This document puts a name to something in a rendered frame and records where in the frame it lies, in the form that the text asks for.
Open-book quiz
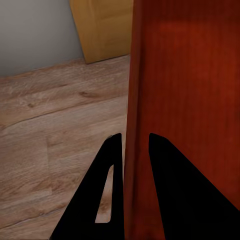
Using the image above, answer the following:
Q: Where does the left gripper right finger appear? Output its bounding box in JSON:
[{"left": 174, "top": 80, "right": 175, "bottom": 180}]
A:
[{"left": 148, "top": 133, "right": 240, "bottom": 240}]

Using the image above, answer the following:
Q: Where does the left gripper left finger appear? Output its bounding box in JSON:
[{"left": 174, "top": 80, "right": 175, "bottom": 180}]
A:
[{"left": 49, "top": 133, "right": 125, "bottom": 240}]

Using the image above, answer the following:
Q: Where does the storage box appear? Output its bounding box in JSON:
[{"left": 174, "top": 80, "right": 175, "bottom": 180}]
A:
[{"left": 123, "top": 0, "right": 240, "bottom": 240}]

